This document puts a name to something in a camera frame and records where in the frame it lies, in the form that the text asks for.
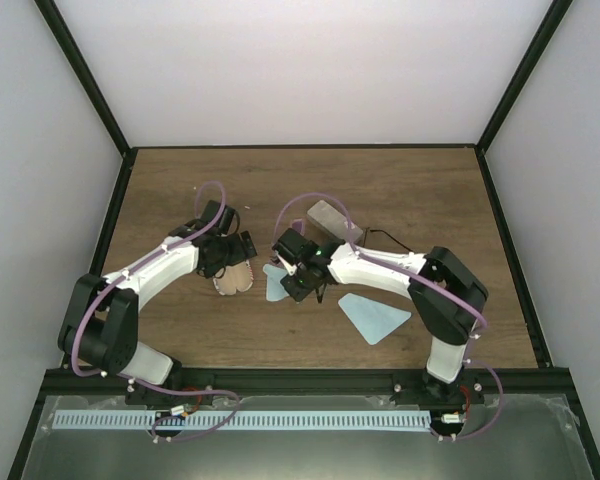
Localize light blue cleaning cloth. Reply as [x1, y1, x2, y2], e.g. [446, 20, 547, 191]
[263, 264, 289, 302]

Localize pink transparent sunglasses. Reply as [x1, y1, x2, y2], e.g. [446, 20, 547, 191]
[269, 219, 306, 265]

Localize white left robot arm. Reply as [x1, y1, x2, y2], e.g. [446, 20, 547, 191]
[58, 222, 257, 404]

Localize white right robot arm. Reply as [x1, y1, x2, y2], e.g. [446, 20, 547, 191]
[272, 228, 489, 403]

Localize beige open glasses case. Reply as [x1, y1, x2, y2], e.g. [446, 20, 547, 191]
[212, 260, 254, 296]

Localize grey hard glasses case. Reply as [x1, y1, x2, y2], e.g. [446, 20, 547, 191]
[307, 200, 364, 243]

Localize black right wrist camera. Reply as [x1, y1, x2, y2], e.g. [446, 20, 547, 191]
[272, 228, 318, 265]

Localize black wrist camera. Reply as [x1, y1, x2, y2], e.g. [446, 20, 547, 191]
[195, 200, 240, 235]
[272, 228, 318, 265]

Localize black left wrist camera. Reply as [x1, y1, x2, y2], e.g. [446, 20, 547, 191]
[195, 200, 240, 235]

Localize black thin-frame sunglasses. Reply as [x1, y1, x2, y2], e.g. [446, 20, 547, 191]
[361, 227, 415, 253]

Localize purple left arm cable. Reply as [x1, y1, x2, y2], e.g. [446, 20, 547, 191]
[71, 180, 242, 445]

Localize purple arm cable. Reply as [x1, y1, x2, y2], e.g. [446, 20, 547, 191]
[71, 180, 242, 445]
[271, 192, 504, 444]

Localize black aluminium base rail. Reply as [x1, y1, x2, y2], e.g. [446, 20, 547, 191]
[42, 367, 574, 406]

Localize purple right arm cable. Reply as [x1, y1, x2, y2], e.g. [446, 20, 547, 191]
[271, 192, 504, 444]

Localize light blue slotted cable duct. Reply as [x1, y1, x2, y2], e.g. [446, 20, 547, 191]
[51, 410, 431, 432]

